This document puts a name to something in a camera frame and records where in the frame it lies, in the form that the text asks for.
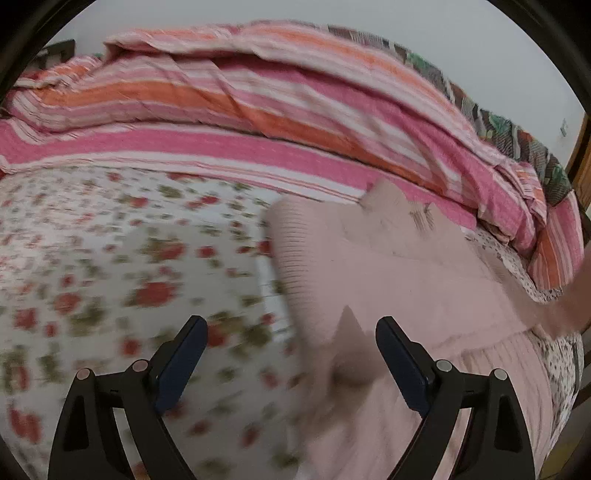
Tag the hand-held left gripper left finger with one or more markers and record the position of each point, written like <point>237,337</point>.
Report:
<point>184,360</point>

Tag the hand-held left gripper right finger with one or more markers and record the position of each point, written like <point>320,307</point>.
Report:
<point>399,360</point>

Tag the pink knit sweater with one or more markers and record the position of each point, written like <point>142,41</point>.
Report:
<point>415,286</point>

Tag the floral bed sheet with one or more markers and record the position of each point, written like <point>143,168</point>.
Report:
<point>115,277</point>

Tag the pink orange striped quilt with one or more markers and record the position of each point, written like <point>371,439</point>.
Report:
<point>277,115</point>

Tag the brown wooden door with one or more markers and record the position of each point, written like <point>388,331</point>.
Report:
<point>582,166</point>

